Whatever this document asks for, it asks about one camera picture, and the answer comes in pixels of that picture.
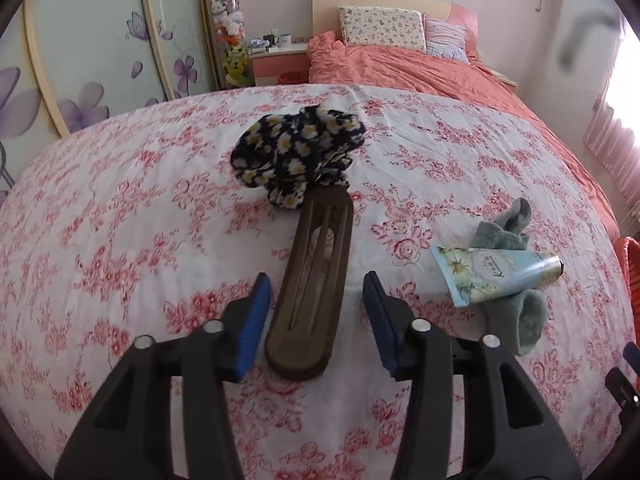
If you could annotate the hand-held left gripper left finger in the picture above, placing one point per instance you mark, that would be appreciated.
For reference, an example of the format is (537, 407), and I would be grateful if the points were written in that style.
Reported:
(252, 325)

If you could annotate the daisy print cloth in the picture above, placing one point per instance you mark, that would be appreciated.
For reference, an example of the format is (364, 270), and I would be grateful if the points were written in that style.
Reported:
(290, 150)

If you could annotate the pink nightstand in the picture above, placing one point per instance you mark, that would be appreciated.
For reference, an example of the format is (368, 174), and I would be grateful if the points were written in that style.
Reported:
(275, 67)

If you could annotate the floral print pillow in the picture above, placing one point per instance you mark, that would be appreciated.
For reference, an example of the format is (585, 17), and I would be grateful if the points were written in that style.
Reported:
(382, 27)

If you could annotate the white mug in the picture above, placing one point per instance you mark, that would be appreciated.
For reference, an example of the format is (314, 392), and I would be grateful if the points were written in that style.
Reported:
(284, 40)

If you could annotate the clear tube of plush toys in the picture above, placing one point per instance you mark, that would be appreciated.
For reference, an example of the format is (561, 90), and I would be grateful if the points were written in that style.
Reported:
(227, 20)

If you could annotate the grey sock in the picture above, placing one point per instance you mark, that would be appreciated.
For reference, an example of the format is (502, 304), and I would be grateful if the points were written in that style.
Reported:
(525, 320)
(500, 232)

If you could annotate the flower print wardrobe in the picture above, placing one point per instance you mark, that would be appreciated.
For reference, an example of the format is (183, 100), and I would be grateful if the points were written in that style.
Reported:
(100, 35)

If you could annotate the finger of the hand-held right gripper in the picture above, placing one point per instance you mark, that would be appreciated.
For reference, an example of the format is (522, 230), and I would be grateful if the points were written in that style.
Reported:
(632, 352)
(622, 390)

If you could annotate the lotion tube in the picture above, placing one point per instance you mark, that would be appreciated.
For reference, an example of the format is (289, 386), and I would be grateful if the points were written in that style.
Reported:
(495, 272)

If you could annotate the light wooden nightstand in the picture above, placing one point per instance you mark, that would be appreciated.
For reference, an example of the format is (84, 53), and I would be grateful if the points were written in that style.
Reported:
(505, 79)

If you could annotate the pink curtain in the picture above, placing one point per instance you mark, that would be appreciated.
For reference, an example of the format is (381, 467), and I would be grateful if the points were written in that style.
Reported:
(615, 150)

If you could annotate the orange duvet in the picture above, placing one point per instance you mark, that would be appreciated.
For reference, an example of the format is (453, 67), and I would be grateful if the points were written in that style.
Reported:
(450, 75)

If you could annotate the pink striped pillow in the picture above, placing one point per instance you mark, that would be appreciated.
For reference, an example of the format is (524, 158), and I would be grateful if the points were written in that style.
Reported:
(445, 37)

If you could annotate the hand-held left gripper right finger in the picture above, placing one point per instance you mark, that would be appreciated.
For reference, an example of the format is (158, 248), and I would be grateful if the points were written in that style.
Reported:
(382, 325)

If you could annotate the red floral printed sheet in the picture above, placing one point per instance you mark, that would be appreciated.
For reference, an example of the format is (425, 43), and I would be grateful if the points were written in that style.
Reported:
(150, 210)

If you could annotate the brown wooden tray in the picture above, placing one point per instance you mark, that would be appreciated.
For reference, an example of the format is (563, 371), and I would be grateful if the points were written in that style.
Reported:
(310, 310)

